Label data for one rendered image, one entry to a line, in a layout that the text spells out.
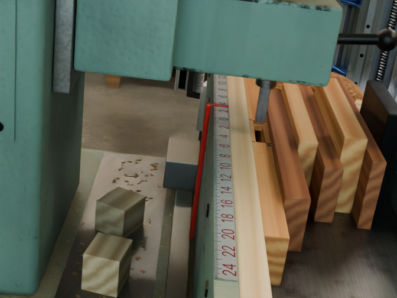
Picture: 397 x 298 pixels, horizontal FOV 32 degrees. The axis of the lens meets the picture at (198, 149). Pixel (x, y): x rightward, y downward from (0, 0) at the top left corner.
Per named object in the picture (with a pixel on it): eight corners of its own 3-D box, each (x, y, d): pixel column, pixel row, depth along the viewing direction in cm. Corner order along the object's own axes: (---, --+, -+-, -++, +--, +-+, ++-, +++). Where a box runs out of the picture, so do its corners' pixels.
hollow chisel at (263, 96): (264, 123, 65) (273, 71, 63) (255, 122, 65) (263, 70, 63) (264, 119, 66) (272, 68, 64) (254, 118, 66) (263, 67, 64)
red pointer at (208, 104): (209, 241, 70) (228, 106, 64) (188, 239, 70) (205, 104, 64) (209, 237, 71) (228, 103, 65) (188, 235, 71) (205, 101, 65)
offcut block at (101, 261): (116, 298, 62) (120, 261, 61) (80, 290, 63) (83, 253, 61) (130, 274, 66) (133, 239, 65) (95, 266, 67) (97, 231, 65)
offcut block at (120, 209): (122, 240, 71) (124, 210, 70) (94, 229, 73) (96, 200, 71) (143, 224, 75) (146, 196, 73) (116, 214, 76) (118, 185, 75)
